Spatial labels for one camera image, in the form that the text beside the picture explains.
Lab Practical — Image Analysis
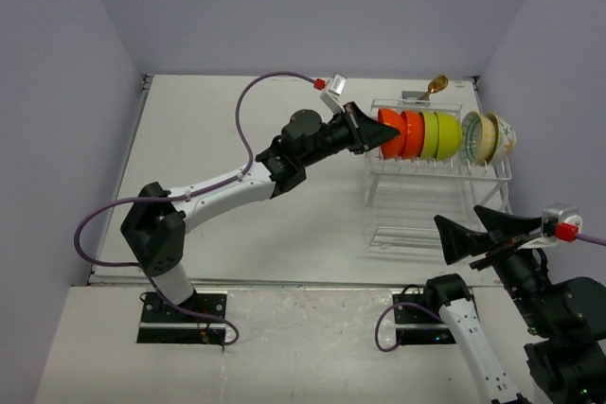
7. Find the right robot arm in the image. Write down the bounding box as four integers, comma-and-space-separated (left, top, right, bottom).
422, 205, 605, 403

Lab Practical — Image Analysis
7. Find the teal patterned white bowl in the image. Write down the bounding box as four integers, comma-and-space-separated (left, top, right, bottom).
459, 112, 497, 165

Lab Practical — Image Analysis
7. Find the green bowl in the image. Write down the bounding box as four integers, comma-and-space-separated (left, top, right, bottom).
436, 113, 462, 161
419, 111, 439, 160

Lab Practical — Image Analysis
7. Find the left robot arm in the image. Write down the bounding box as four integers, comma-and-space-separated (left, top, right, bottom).
120, 102, 400, 322

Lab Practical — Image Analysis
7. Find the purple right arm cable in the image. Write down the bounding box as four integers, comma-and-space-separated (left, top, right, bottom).
374, 302, 444, 353

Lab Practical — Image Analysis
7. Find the gold spoon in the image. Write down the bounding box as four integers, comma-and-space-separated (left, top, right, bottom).
418, 75, 449, 101

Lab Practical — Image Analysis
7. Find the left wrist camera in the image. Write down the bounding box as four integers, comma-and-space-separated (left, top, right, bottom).
320, 74, 348, 114

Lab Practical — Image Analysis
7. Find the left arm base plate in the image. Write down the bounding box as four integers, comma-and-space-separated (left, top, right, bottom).
136, 291, 227, 345

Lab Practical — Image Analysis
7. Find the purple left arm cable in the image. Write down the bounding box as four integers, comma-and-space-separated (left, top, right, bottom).
74, 71, 328, 346

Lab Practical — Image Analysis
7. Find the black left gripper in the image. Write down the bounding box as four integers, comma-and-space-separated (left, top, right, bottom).
300, 100, 398, 167

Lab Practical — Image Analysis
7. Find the white wire dish rack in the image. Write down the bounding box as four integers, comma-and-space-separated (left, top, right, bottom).
363, 90, 513, 251

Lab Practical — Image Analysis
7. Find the yellow floral white bowl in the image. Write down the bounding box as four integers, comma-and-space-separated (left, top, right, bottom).
486, 113, 517, 164

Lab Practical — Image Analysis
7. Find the orange bowl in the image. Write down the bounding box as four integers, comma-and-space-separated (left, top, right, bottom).
401, 111, 425, 159
378, 108, 407, 160

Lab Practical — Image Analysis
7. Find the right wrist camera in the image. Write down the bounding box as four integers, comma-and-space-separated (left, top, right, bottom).
521, 203, 582, 249

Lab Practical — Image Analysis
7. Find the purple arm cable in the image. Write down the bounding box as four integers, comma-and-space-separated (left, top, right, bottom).
74, 71, 328, 346
374, 302, 444, 353

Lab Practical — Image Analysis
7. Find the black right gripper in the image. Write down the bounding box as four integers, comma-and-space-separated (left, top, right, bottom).
435, 202, 556, 330

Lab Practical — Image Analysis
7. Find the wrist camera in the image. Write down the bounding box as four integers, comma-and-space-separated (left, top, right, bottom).
320, 74, 348, 114
521, 203, 582, 249

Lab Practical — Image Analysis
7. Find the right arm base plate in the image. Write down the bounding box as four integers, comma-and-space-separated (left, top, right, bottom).
392, 285, 455, 346

